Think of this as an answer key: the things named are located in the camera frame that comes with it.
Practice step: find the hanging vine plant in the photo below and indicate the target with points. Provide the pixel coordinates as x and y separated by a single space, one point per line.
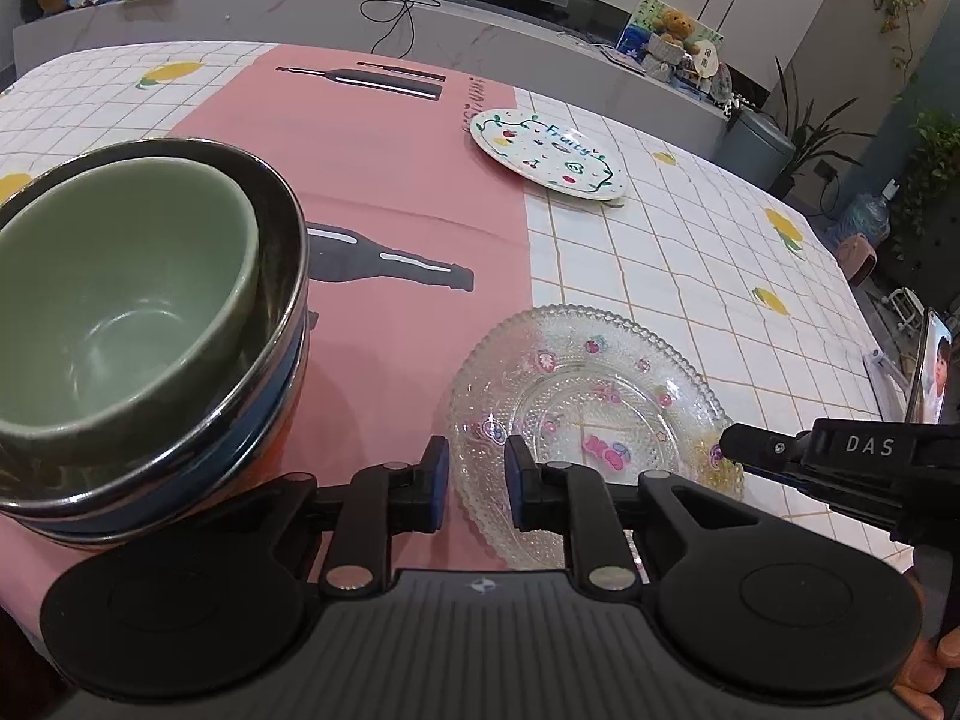
892 7

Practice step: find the lemon-print checked tablecloth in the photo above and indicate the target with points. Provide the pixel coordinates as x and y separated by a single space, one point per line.
675 255

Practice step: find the stainless steel bowl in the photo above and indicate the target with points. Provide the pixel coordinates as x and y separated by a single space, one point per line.
281 255

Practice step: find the green ceramic bowl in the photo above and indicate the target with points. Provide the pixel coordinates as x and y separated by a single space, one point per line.
112 277

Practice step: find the white painted plate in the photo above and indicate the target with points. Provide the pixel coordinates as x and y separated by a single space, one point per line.
540 150

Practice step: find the person's right hand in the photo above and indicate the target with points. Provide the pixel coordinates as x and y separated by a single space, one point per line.
922 690

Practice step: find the blue water bottle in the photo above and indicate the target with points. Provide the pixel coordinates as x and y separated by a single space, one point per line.
866 214

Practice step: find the teddy bear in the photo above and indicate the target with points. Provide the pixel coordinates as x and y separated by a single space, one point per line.
673 28

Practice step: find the phone with lit screen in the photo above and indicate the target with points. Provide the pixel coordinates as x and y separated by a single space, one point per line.
930 375

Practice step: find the pink bottle-print cloth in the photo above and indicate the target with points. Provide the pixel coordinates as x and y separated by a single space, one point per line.
390 187

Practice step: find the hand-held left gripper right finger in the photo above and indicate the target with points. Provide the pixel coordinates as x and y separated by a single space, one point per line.
517 484

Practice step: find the grey marble counter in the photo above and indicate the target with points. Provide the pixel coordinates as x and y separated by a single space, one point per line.
525 37

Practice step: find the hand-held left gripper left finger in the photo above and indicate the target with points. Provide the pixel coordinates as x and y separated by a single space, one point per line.
435 484

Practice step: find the green bushy plant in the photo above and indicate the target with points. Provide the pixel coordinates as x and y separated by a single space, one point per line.
930 180

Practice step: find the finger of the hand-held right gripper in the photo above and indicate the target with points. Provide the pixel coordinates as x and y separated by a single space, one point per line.
765 450

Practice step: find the grey trash can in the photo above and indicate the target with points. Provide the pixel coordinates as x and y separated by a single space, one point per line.
757 146

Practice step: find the pink stool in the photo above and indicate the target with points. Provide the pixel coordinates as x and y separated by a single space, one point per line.
859 259

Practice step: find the large flowered glass plate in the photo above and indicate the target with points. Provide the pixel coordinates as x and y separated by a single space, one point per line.
600 405

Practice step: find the potted leafy plant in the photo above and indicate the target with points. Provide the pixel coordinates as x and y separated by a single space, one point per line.
814 135

